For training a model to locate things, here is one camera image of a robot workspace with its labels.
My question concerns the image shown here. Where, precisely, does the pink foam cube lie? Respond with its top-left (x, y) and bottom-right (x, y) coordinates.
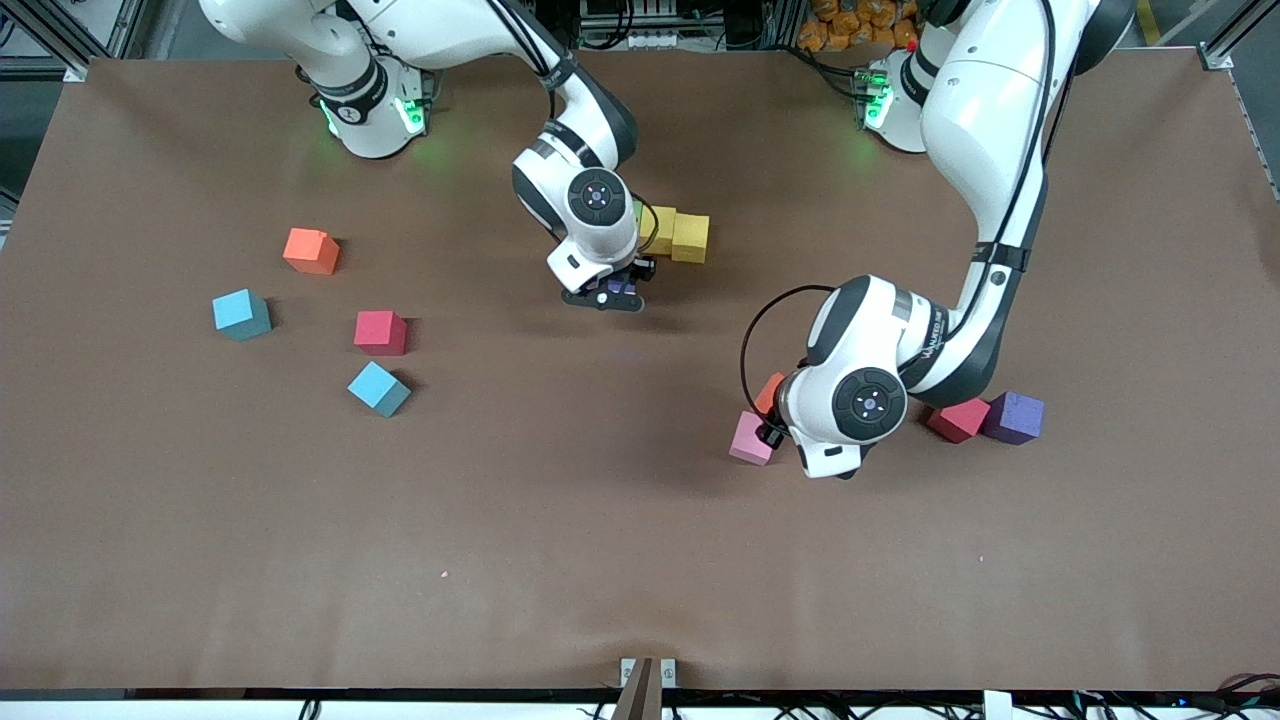
top-left (728, 411), bottom-right (776, 467)

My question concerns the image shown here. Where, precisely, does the cyan foam cube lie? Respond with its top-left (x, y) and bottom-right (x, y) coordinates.
top-left (212, 289), bottom-right (273, 342)
top-left (347, 361), bottom-right (412, 418)

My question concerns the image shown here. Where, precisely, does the red foam cube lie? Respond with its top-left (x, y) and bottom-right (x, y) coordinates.
top-left (353, 310), bottom-right (408, 357)
top-left (926, 398), bottom-right (991, 444)

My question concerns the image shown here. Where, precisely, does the brown table cover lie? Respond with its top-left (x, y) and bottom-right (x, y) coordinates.
top-left (0, 45), bottom-right (1280, 701)

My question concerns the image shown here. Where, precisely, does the pile of orange round objects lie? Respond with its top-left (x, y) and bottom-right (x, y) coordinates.
top-left (797, 0), bottom-right (926, 53)

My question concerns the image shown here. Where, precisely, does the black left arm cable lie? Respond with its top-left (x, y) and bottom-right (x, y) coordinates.
top-left (740, 284), bottom-right (839, 429)

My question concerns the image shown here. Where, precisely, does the metal mount with brown post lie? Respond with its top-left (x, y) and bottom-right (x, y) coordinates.
top-left (612, 656), bottom-right (678, 720)

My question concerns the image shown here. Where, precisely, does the black cable bundle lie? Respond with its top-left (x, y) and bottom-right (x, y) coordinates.
top-left (1180, 672), bottom-right (1280, 720)

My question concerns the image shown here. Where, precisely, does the aluminium frame profile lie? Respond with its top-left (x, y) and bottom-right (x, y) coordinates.
top-left (0, 0), bottom-right (151, 81)
top-left (1200, 0), bottom-right (1280, 71)

